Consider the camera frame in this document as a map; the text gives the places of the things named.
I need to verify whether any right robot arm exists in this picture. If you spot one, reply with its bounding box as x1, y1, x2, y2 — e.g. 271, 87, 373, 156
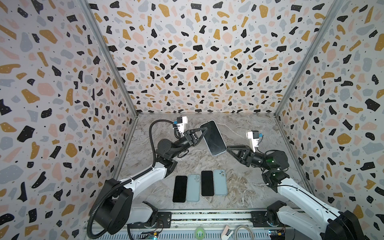
227, 145, 365, 240

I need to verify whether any grey cable loop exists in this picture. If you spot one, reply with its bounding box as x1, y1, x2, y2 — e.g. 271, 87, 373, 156
233, 224, 255, 240

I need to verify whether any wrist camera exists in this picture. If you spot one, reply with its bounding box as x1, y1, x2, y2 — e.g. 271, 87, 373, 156
247, 130, 264, 152
174, 116, 188, 135

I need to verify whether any white small device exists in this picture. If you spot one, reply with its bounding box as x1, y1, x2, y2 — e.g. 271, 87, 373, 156
221, 225, 233, 240

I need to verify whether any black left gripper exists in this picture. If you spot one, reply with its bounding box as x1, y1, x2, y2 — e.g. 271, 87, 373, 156
169, 129, 206, 161

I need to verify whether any purple phone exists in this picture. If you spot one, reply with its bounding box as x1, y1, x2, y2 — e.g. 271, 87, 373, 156
201, 171, 214, 197

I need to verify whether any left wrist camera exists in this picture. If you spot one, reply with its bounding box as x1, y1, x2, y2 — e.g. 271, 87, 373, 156
174, 116, 188, 135

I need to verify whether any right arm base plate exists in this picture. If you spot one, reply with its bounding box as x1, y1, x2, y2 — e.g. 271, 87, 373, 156
251, 211, 280, 228

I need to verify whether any green tape roll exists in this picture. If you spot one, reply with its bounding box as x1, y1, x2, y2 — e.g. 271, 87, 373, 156
195, 227, 206, 240

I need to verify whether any left corner aluminium post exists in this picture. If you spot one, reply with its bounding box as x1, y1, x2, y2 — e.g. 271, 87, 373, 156
76, 0, 139, 117

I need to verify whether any black corrugated cable conduit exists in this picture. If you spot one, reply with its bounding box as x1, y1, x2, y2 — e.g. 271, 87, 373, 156
86, 119, 176, 240

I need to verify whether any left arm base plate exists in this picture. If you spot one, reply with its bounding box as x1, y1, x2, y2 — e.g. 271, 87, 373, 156
145, 212, 172, 229

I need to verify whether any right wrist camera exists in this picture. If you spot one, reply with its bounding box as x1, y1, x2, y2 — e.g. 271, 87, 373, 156
247, 130, 264, 152

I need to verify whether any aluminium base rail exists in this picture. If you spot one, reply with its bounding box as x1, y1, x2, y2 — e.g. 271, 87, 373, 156
86, 208, 340, 240

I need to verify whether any corner aluminium post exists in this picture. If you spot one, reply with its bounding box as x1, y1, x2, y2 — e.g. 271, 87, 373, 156
273, 0, 346, 118
76, 0, 139, 117

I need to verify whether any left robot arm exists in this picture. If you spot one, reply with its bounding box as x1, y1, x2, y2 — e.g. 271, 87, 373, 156
87, 128, 208, 239

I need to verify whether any right corner aluminium post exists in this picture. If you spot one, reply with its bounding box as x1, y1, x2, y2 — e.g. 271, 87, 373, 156
273, 0, 346, 118

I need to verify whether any mint phone case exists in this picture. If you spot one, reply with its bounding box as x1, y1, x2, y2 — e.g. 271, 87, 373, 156
186, 175, 201, 202

